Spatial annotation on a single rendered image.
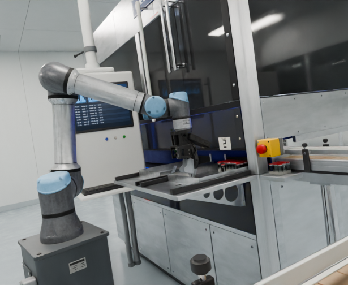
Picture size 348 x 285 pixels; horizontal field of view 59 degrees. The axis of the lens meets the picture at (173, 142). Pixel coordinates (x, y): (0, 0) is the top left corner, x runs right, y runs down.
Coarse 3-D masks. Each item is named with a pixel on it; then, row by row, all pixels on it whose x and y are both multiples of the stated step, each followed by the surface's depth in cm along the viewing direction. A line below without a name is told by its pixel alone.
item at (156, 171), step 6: (180, 162) 189; (210, 162) 168; (150, 168) 178; (156, 168) 180; (162, 168) 182; (168, 168) 184; (144, 174) 169; (150, 174) 162; (156, 174) 156; (162, 174) 153
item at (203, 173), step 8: (200, 168) 155; (208, 168) 157; (216, 168) 160; (240, 168) 134; (168, 176) 145; (176, 176) 139; (184, 176) 132; (200, 176) 145; (208, 176) 126; (216, 176) 128
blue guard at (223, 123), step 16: (224, 112) 144; (240, 112) 135; (144, 128) 222; (160, 128) 201; (192, 128) 169; (208, 128) 156; (224, 128) 146; (240, 128) 136; (144, 144) 226; (160, 144) 204; (240, 144) 138
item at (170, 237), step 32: (288, 192) 140; (320, 192) 152; (128, 224) 280; (160, 224) 222; (192, 224) 183; (224, 224) 157; (288, 224) 140; (320, 224) 151; (160, 256) 230; (192, 256) 189; (224, 256) 160; (256, 256) 139; (288, 256) 139
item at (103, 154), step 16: (112, 80) 204; (128, 80) 209; (80, 96) 194; (80, 112) 194; (96, 112) 199; (112, 112) 204; (128, 112) 209; (80, 128) 194; (96, 128) 199; (112, 128) 203; (128, 128) 209; (80, 144) 194; (96, 144) 199; (112, 144) 204; (128, 144) 209; (80, 160) 194; (96, 160) 199; (112, 160) 204; (128, 160) 209; (144, 160) 214; (96, 176) 199; (112, 176) 203
